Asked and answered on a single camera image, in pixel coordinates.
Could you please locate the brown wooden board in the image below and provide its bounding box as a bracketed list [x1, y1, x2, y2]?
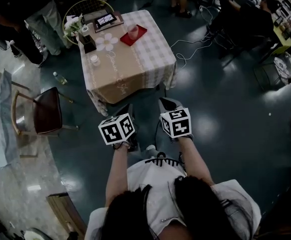
[92, 10, 125, 34]

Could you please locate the red tray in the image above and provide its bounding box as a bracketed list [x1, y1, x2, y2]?
[119, 24, 148, 47]

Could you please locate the small white candle jar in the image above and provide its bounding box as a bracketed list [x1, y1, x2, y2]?
[89, 54, 101, 67]

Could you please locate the table with grey cloth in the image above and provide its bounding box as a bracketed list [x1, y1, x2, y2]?
[0, 68, 22, 172]

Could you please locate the yellow table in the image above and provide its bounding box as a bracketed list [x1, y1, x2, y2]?
[272, 24, 291, 56]

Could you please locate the person's white shirt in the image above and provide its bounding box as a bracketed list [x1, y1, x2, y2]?
[84, 156, 262, 240]

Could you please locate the wooden cabinet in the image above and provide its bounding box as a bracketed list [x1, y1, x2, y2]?
[45, 192, 88, 240]

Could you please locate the wooden chair with brown seat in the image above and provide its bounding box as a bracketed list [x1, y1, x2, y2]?
[10, 86, 80, 137]

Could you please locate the white flower bouquet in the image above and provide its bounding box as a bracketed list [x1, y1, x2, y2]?
[62, 13, 86, 39]

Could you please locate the person's right forearm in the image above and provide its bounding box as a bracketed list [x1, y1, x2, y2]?
[177, 136, 215, 187]

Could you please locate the white cable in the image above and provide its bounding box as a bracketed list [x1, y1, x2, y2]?
[169, 4, 214, 71]

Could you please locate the clear plastic bottle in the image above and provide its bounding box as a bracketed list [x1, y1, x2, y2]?
[52, 71, 68, 86]

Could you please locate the black tablet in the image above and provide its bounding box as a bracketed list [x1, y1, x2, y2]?
[94, 12, 118, 28]

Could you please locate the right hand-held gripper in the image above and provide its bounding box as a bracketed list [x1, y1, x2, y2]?
[157, 96, 195, 144]

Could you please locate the round yellow wire chair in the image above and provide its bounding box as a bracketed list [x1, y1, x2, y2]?
[62, 0, 115, 45]

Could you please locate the person's left forearm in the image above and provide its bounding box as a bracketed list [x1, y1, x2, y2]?
[104, 143, 132, 208]

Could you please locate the black box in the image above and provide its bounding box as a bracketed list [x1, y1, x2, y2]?
[78, 33, 98, 55]

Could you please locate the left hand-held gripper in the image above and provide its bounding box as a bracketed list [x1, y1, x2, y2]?
[97, 103, 139, 152]

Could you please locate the table with checked tablecloth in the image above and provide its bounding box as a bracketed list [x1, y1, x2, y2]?
[77, 9, 178, 117]

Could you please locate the beige table runner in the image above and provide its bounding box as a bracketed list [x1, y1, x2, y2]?
[78, 25, 147, 105]

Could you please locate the translucent pink cup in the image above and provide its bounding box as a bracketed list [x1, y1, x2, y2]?
[126, 24, 140, 41]

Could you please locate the black metal stool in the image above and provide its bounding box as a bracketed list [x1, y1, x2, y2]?
[253, 55, 291, 91]

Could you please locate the white flower-shaped mat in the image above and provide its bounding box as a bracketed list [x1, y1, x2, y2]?
[95, 32, 119, 53]

